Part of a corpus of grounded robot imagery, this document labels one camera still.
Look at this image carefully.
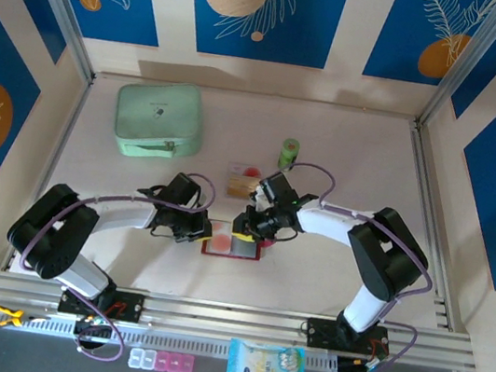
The red circle credit card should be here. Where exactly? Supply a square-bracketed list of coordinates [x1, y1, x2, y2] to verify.
[229, 161, 265, 182]
[207, 219, 237, 256]

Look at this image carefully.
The red leather card holder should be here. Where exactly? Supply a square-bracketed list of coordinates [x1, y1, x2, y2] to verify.
[199, 216, 278, 266]

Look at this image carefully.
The small green bottle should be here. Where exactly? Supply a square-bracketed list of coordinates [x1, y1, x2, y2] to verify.
[277, 136, 303, 172]

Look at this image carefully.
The mint green zip pouch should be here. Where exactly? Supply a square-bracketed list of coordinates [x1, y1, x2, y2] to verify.
[108, 73, 212, 169]

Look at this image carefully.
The blue wet wipes packet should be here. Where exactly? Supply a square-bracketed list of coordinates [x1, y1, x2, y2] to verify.
[226, 337, 311, 372]

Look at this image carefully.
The white pink pill organizer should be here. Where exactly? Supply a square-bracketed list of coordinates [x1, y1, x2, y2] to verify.
[127, 345, 196, 372]

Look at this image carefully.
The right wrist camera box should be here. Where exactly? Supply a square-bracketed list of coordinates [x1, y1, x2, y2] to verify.
[252, 168, 300, 214]

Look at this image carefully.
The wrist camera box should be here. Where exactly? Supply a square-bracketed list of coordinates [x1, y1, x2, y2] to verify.
[252, 168, 300, 214]
[164, 171, 206, 213]

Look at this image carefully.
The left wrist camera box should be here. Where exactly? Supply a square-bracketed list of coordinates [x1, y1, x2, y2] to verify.
[164, 171, 206, 213]

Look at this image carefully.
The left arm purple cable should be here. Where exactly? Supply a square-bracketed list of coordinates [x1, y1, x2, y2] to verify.
[5, 147, 221, 372]

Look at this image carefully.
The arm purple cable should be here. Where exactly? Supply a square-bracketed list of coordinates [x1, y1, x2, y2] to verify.
[254, 158, 448, 372]
[5, 147, 221, 372]

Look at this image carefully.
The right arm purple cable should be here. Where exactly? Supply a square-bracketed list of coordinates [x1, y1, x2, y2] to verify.
[254, 158, 448, 372]

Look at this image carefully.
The aluminium mounting rail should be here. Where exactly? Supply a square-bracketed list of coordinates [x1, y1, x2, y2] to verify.
[0, 262, 484, 372]

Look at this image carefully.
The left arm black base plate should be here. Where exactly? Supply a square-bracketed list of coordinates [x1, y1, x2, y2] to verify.
[56, 280, 147, 324]

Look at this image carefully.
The slotted grey cable duct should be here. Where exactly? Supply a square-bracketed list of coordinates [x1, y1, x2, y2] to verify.
[24, 307, 340, 372]

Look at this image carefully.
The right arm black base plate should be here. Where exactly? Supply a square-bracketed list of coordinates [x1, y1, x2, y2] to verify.
[302, 315, 394, 360]

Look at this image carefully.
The aluminium side rail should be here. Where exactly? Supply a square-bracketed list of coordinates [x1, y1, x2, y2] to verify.
[380, 119, 483, 331]
[3, 66, 96, 282]

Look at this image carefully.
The aluminium frame post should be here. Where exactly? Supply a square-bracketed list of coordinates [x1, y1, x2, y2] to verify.
[0, 0, 109, 86]
[415, 0, 496, 141]

